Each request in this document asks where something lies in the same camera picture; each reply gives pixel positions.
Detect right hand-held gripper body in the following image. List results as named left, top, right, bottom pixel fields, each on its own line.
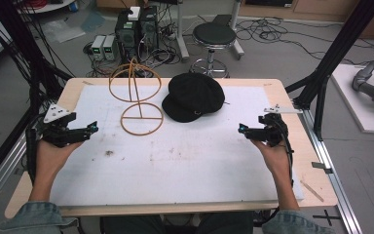
left=246, top=103, right=304, bottom=148

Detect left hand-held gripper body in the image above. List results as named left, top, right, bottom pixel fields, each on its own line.
left=40, top=102, right=92, bottom=148

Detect wooden hoop hat stand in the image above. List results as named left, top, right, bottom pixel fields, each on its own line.
left=108, top=58, right=165, bottom=137

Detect black cap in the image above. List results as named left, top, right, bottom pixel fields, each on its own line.
left=161, top=72, right=226, bottom=124

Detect person's left hand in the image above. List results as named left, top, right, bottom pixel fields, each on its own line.
left=34, top=138, right=85, bottom=183

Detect person's right hand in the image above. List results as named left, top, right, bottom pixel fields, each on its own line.
left=250, top=138, right=294, bottom=181

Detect thin wooden stick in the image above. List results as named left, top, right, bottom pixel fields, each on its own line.
left=299, top=179, right=325, bottom=203

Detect white table mat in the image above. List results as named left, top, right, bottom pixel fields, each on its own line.
left=50, top=85, right=305, bottom=208

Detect grey bench power supply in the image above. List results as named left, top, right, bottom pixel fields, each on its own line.
left=102, top=34, right=119, bottom=61
left=91, top=34, right=107, bottom=61

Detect white board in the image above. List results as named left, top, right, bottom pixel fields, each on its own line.
left=330, top=63, right=374, bottom=136

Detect black computer tower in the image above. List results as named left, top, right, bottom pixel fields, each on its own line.
left=114, top=11, right=141, bottom=64
left=138, top=5, right=160, bottom=52

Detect black round stool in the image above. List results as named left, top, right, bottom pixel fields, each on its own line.
left=189, top=22, right=238, bottom=78

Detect clear plastic sheet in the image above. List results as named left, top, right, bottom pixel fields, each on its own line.
left=41, top=19, right=87, bottom=44

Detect white stand legs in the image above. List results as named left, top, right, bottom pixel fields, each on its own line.
left=174, top=0, right=245, bottom=63

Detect person's dark trousers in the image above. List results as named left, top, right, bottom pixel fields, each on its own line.
left=99, top=211, right=255, bottom=234

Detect white box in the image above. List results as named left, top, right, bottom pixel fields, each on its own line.
left=127, top=6, right=142, bottom=21

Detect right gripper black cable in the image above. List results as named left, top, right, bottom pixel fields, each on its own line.
left=271, top=114, right=296, bottom=188

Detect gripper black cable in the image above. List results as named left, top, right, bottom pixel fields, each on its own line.
left=24, top=113, right=47, bottom=183
left=271, top=114, right=296, bottom=188

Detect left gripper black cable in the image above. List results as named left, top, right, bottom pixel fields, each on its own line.
left=24, top=113, right=47, bottom=183

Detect grey metal bracket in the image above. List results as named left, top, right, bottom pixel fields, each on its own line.
left=311, top=161, right=334, bottom=175

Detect aluminium rail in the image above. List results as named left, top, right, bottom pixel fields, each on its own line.
left=292, top=99, right=364, bottom=234
left=0, top=132, right=27, bottom=216

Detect black frame with cables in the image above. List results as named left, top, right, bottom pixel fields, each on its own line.
left=0, top=0, right=76, bottom=193

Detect black floor cables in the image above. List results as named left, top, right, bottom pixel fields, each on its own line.
left=235, top=17, right=374, bottom=67

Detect black metal frame strut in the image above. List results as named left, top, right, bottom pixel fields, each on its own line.
left=284, top=0, right=374, bottom=141

